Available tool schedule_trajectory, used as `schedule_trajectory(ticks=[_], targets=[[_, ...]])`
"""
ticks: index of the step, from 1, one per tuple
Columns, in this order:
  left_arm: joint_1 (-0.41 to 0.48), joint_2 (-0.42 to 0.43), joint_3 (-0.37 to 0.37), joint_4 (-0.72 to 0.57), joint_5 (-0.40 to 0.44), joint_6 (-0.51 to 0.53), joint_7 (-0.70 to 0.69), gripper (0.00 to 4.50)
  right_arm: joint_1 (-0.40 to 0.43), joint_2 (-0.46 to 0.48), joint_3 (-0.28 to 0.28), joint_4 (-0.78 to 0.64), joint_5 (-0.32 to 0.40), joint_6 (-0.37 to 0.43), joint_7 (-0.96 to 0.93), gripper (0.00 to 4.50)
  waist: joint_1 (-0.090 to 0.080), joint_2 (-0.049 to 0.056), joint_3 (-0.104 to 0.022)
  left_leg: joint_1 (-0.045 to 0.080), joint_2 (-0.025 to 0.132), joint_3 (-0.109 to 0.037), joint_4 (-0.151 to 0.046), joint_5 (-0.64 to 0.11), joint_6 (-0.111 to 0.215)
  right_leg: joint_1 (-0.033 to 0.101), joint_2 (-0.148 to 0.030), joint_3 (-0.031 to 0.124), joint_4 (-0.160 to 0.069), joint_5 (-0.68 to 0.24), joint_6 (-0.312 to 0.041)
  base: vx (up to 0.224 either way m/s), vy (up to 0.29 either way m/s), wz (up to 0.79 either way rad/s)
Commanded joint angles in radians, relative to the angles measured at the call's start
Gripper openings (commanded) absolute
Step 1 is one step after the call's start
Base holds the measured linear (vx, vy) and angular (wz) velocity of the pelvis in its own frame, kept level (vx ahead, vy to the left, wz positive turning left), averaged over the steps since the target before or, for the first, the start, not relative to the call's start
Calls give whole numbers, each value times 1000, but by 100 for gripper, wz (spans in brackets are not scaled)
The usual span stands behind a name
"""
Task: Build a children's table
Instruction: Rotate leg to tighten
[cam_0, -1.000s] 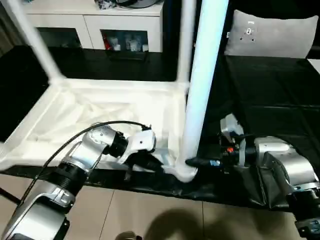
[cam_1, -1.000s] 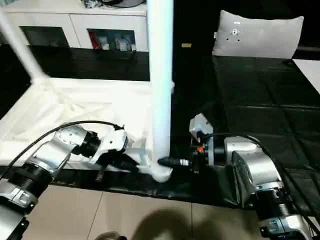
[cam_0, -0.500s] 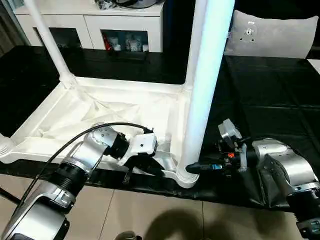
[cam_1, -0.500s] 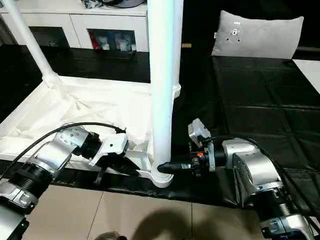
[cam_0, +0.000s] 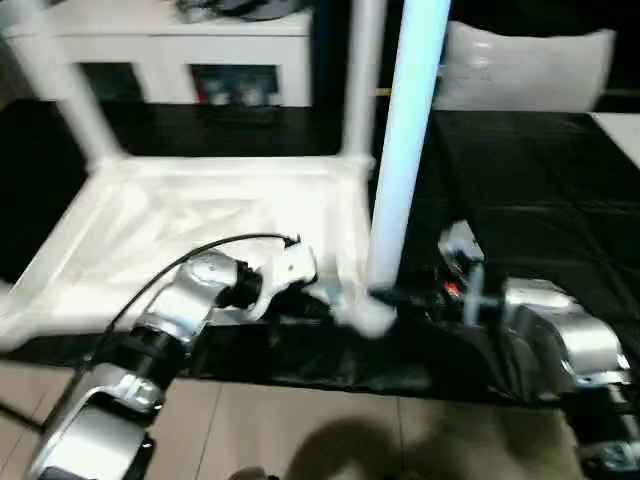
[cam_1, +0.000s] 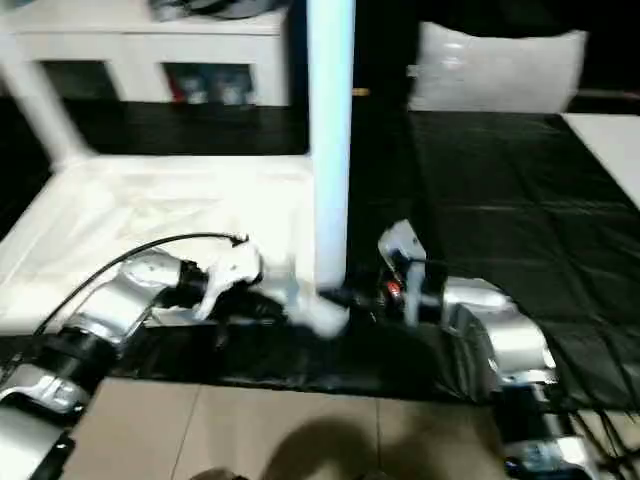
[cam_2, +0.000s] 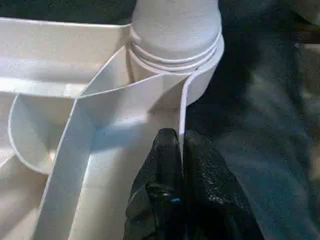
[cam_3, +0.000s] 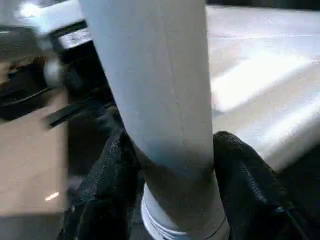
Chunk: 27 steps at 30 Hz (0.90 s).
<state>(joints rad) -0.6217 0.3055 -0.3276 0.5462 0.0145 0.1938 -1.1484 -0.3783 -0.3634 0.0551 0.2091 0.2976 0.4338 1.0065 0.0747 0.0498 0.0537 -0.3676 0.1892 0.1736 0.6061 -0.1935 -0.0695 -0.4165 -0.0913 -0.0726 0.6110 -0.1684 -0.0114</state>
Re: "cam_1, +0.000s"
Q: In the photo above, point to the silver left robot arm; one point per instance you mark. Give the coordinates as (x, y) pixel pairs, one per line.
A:
(110, 305)

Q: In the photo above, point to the black horizontal bar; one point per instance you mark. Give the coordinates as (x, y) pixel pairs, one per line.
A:
(610, 94)

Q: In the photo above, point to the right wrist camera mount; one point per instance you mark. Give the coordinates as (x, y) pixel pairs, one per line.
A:
(402, 245)

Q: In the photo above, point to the white flat board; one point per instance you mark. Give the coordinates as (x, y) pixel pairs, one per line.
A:
(610, 145)

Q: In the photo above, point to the grey round container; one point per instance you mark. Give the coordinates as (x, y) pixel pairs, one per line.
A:
(240, 7)

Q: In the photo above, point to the black box with gold label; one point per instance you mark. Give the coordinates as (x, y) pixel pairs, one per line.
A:
(385, 50)

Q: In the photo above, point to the dark rounded robot body part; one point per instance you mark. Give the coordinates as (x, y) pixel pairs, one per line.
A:
(212, 475)

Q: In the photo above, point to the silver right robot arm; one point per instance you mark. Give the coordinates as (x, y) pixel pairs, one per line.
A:
(515, 335)

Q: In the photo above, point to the grey cushion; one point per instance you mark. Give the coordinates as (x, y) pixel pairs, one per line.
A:
(500, 70)

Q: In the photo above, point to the white cabinet with glass doors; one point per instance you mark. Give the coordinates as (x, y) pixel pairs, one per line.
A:
(150, 45)

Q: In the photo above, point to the white plastic table top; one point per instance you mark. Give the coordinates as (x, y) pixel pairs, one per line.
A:
(150, 190)

